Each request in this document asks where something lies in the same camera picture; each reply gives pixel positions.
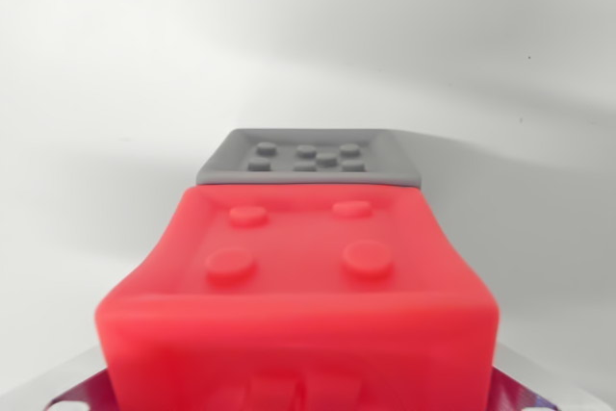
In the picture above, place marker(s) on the black-padded silver gripper right finger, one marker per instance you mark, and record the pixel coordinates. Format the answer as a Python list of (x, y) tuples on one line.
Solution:
[(517, 389)]

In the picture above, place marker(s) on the black-padded silver gripper left finger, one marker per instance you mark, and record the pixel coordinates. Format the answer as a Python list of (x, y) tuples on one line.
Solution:
[(72, 389)]

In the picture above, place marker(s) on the red studded cube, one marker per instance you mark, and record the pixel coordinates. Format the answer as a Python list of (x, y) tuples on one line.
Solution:
[(293, 295)]

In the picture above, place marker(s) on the grey studded cube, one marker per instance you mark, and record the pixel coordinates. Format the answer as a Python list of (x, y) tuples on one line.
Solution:
[(231, 168)]

